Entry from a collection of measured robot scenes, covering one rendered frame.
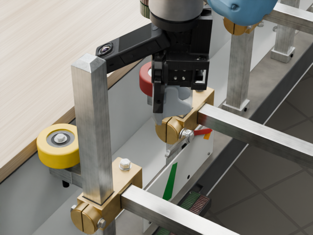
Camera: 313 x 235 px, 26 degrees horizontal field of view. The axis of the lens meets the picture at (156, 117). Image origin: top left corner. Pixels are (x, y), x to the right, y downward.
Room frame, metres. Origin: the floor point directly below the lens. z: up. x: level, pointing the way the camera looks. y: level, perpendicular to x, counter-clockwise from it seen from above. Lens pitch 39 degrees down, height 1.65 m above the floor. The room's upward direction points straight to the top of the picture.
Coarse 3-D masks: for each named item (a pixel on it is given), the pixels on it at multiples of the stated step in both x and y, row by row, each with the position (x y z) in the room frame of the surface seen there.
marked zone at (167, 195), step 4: (176, 164) 0.91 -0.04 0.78; (172, 168) 0.90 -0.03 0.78; (176, 168) 0.91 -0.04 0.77; (172, 172) 0.90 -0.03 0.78; (172, 176) 0.90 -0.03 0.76; (168, 180) 0.89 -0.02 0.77; (172, 180) 0.90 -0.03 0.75; (168, 184) 0.89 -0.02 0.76; (172, 184) 0.90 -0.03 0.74; (168, 188) 0.89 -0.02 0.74; (172, 188) 0.90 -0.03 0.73; (164, 192) 0.88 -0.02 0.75; (168, 192) 0.89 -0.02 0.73; (164, 196) 0.88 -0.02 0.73; (168, 196) 0.89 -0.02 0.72
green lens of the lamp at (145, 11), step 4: (140, 0) 0.99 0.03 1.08; (140, 4) 0.99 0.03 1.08; (140, 8) 0.99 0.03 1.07; (144, 8) 0.97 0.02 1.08; (148, 8) 0.97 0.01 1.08; (140, 12) 0.99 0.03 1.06; (144, 12) 0.97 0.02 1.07; (148, 12) 0.97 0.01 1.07; (144, 16) 0.97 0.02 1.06; (148, 16) 0.97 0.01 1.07
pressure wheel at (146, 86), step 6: (144, 66) 1.05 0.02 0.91; (150, 66) 1.05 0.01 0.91; (144, 72) 1.03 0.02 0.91; (150, 72) 1.04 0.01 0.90; (144, 78) 1.02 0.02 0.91; (150, 78) 1.01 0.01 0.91; (144, 84) 1.01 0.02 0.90; (150, 84) 1.00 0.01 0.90; (144, 90) 1.01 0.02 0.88; (150, 90) 1.00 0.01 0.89; (150, 96) 1.00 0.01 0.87
